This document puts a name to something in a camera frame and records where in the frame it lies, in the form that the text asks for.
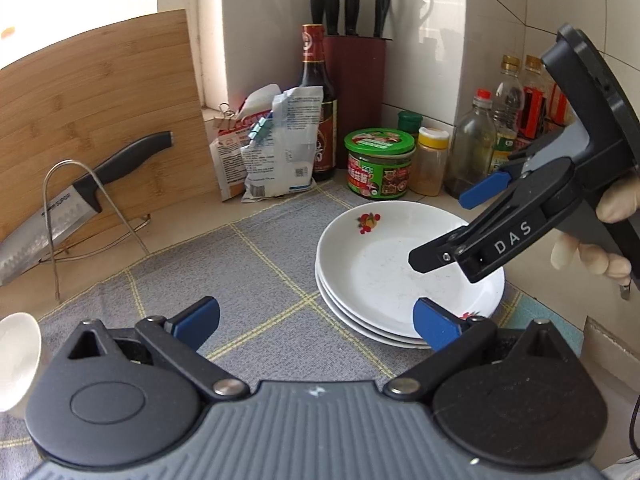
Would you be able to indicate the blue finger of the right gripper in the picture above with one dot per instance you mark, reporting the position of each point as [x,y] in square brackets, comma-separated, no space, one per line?
[442,251]
[484,190]

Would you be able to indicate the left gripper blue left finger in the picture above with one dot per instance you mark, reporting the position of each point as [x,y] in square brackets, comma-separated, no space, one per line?
[195,324]

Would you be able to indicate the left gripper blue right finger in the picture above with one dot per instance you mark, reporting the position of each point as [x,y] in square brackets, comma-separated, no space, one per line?
[437,326]

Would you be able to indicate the white fruit-print plate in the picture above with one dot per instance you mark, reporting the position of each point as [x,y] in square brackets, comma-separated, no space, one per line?
[362,261]

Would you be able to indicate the small white plate brown stain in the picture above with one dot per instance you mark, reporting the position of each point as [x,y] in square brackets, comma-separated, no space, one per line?
[363,329]

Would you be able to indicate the white bowl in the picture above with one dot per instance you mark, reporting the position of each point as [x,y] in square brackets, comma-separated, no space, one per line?
[20,361]

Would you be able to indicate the right hand white glove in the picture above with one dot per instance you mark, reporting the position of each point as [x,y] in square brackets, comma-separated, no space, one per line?
[618,203]

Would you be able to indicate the glass oil bottle red cap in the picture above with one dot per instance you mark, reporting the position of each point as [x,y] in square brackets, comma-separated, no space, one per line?
[472,146]

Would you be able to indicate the yellow lid spice jar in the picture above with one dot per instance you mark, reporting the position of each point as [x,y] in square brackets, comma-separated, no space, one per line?
[429,161]

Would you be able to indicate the yellow lid bottle back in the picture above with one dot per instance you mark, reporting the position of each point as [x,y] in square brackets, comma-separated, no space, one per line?
[508,103]

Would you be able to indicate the green lid sauce jar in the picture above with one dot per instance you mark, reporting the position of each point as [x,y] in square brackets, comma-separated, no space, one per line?
[379,162]

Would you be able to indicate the white plastic food bag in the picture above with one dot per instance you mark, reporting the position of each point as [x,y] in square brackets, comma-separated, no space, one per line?
[280,155]

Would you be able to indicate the dark red knife block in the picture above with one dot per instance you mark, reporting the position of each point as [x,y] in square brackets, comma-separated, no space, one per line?
[356,65]

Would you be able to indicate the red snack bag with clip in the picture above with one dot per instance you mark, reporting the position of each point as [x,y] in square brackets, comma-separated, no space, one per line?
[230,135]

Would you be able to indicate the dark soy sauce bottle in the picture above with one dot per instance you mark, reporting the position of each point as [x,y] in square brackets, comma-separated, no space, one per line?
[315,75]

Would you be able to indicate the bamboo cutting board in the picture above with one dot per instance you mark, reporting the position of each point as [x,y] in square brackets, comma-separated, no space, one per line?
[87,97]

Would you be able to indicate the metal wire rack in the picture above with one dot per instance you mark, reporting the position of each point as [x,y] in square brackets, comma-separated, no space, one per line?
[54,248]

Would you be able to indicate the kitchen knife black handle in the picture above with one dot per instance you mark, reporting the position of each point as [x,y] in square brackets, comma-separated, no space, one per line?
[27,245]

